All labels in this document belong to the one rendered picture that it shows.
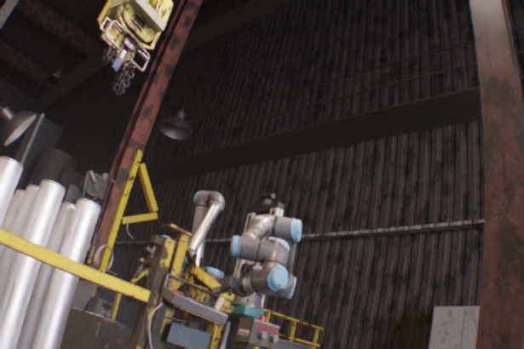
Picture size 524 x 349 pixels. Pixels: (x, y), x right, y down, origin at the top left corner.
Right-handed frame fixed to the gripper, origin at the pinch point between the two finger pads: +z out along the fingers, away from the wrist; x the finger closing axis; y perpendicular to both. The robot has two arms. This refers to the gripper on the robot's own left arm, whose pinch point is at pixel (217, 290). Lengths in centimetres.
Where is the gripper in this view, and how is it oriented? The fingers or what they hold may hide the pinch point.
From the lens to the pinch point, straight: 194.3
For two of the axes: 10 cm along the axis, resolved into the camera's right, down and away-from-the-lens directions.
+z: -7.6, 3.1, 5.8
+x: 6.5, 4.8, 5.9
